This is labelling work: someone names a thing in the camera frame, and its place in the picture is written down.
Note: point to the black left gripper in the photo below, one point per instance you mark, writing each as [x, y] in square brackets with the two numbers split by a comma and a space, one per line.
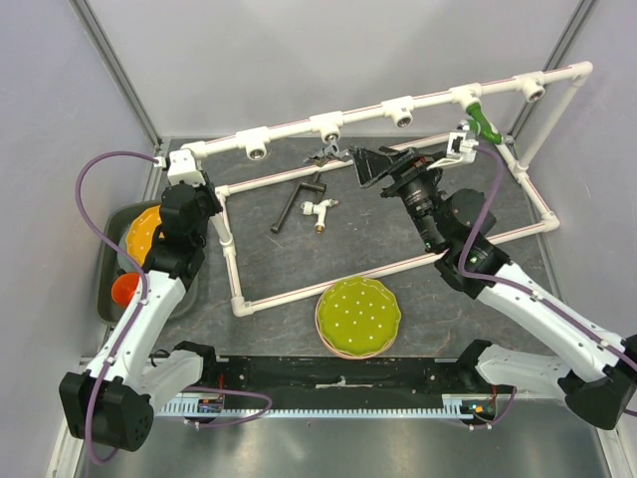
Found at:
[209, 192]

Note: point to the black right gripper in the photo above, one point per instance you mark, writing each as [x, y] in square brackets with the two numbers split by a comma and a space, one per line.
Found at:
[404, 166]

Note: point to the chrome metal faucet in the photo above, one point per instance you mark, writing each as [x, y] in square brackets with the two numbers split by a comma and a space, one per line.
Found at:
[330, 152]

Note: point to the white PVC pipe frame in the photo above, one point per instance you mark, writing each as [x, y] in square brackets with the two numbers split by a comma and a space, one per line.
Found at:
[254, 141]

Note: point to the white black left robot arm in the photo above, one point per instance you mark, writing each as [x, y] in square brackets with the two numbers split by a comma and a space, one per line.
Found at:
[114, 401]

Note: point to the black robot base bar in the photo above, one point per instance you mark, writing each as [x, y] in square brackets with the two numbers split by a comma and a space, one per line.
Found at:
[266, 374]

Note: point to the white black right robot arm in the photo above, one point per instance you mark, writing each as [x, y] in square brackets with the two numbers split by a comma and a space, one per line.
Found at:
[592, 371]

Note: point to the orange dotted plate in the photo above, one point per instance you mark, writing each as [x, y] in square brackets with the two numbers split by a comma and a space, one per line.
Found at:
[139, 236]

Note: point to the dark grey tray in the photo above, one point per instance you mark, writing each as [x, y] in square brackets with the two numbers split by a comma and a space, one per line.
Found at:
[115, 227]

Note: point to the white plastic faucet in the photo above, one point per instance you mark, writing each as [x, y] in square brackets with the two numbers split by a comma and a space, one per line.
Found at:
[319, 210]

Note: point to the grey plate under orange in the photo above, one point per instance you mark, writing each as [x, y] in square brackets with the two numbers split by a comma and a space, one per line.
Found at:
[129, 261]

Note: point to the orange plastic cup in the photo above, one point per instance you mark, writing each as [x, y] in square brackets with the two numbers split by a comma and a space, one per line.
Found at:
[125, 288]

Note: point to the green plastic faucet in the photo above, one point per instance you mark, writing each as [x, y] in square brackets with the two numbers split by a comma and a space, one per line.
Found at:
[477, 123]

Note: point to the green dotted plate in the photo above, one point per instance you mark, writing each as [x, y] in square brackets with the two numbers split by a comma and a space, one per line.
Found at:
[357, 290]

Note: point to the pink rimmed plate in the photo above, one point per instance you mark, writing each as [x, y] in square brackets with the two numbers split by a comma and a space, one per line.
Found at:
[358, 331]

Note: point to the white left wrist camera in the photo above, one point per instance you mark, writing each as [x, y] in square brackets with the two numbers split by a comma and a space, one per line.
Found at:
[181, 167]

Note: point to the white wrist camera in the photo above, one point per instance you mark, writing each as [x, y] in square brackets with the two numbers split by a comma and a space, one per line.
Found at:
[181, 167]
[460, 151]

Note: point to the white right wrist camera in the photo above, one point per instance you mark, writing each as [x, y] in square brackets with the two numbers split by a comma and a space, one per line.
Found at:
[460, 151]

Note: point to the grey cable duct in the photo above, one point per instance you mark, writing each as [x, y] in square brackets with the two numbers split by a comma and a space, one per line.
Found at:
[195, 407]

